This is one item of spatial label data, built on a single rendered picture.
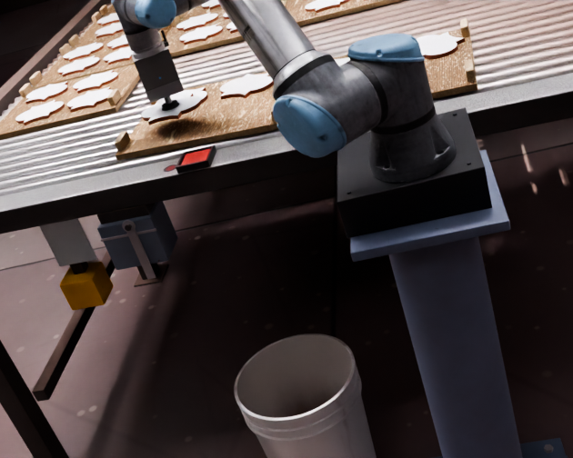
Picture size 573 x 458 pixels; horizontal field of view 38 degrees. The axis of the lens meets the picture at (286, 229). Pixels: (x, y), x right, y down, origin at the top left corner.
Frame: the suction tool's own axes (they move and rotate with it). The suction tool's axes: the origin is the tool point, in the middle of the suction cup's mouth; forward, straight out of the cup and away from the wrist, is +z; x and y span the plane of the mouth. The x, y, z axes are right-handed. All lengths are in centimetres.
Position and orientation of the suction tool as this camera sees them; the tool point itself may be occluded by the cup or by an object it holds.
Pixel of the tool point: (172, 111)
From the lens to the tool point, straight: 199.7
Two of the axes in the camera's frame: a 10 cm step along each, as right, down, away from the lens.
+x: 2.6, 4.2, -8.7
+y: -9.2, 3.7, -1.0
